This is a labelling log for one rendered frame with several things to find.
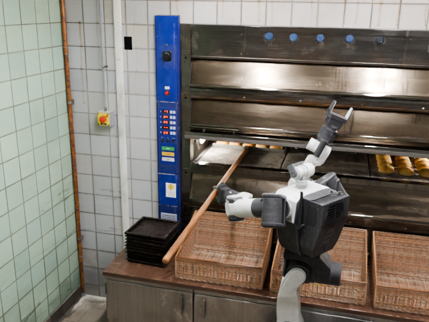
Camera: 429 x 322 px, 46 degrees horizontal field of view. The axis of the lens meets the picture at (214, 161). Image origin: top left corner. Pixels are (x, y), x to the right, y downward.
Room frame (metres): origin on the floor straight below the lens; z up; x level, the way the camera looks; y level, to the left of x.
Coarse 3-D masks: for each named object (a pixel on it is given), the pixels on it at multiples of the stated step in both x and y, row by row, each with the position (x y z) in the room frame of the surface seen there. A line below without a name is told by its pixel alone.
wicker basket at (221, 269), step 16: (208, 224) 3.20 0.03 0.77; (224, 224) 3.18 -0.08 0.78; (240, 224) 3.16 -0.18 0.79; (256, 224) 3.14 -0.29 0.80; (192, 240) 3.15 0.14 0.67; (208, 240) 3.17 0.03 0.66; (224, 240) 3.15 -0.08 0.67; (240, 240) 3.13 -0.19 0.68; (256, 240) 3.11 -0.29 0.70; (176, 256) 2.80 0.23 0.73; (192, 256) 3.07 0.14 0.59; (208, 256) 3.08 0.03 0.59; (224, 256) 3.08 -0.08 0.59; (240, 256) 3.08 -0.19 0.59; (256, 256) 3.07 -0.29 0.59; (176, 272) 2.79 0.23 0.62; (192, 272) 2.77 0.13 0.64; (208, 272) 2.86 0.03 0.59; (224, 272) 2.73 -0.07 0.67; (240, 272) 2.70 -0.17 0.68; (256, 272) 2.68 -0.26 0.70; (256, 288) 2.68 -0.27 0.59
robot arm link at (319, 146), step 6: (312, 138) 2.57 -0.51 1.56; (318, 138) 2.54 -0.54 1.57; (324, 138) 2.51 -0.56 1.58; (312, 144) 2.54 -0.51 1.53; (318, 144) 2.53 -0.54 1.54; (324, 144) 2.49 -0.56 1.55; (312, 150) 2.54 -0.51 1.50; (318, 150) 2.49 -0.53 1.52; (324, 150) 2.52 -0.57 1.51; (318, 156) 2.49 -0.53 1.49
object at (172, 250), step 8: (240, 160) 3.32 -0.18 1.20; (232, 168) 3.12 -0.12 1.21; (224, 176) 2.95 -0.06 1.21; (216, 192) 2.70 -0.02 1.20; (208, 200) 2.56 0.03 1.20; (200, 208) 2.44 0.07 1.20; (200, 216) 2.38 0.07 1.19; (192, 224) 2.26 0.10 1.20; (184, 232) 2.16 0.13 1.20; (176, 240) 2.08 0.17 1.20; (176, 248) 2.02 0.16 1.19; (168, 256) 1.93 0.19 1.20
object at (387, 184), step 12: (192, 168) 3.29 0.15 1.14; (204, 168) 3.27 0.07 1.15; (216, 168) 3.25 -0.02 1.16; (228, 168) 3.23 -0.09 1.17; (240, 168) 3.21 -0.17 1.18; (252, 168) 3.21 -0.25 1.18; (264, 168) 3.21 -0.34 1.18; (348, 180) 3.04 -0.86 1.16; (360, 180) 3.02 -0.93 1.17; (372, 180) 3.00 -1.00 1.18; (384, 180) 3.00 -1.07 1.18; (396, 180) 3.01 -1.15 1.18
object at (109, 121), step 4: (100, 112) 3.38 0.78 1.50; (104, 112) 3.37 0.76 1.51; (108, 112) 3.37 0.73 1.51; (112, 112) 3.41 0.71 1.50; (100, 116) 3.38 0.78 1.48; (104, 116) 3.37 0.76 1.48; (108, 116) 3.37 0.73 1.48; (112, 116) 3.40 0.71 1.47; (108, 120) 3.37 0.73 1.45; (112, 120) 3.40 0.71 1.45; (100, 124) 3.38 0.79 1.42; (104, 124) 3.37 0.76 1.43; (108, 124) 3.37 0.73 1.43; (112, 124) 3.40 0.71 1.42
